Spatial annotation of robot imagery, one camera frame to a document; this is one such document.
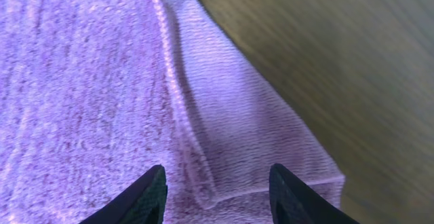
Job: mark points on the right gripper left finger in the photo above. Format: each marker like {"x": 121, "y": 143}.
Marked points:
{"x": 143, "y": 202}

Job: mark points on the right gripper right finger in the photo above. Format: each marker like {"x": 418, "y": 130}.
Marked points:
{"x": 294, "y": 202}

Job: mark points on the purple microfiber cloth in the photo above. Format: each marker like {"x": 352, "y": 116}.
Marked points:
{"x": 96, "y": 92}

